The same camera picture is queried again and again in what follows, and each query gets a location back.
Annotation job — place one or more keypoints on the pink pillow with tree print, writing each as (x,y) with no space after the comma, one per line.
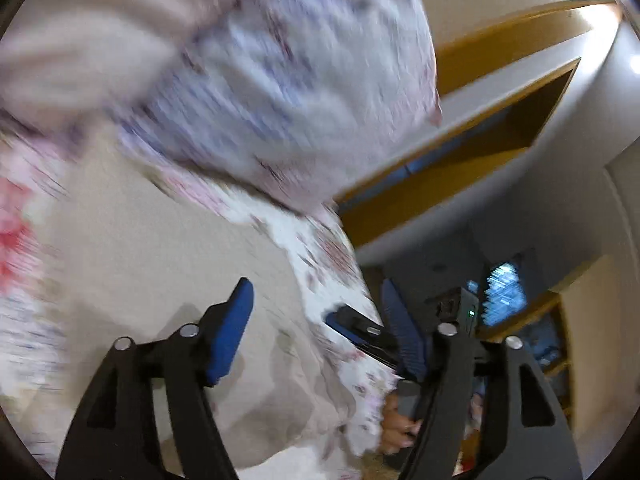
(300,85)

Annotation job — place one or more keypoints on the blue lit window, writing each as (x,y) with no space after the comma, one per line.
(506,291)

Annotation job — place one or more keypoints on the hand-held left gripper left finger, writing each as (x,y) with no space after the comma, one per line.
(231,332)

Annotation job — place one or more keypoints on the floral patterned bedding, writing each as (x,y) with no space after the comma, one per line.
(165,260)

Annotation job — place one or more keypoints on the person's right hand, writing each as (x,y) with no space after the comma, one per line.
(397,427)

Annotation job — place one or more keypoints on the yellow wooden frame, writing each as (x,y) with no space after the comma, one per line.
(450,180)

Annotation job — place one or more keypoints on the white floral bed sheet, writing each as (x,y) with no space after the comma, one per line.
(340,320)

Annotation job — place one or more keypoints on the wooden shelf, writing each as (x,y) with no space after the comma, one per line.
(575,340)

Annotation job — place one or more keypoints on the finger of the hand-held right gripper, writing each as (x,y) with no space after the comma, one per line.
(361,332)

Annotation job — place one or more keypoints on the dark window pane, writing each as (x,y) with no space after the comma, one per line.
(400,172)

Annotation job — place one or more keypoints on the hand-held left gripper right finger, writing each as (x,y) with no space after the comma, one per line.
(406,342)

